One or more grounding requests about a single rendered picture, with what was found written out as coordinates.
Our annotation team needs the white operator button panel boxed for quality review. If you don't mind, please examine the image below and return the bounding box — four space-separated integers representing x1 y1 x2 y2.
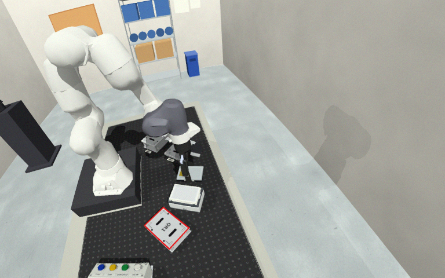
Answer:
88 263 153 278

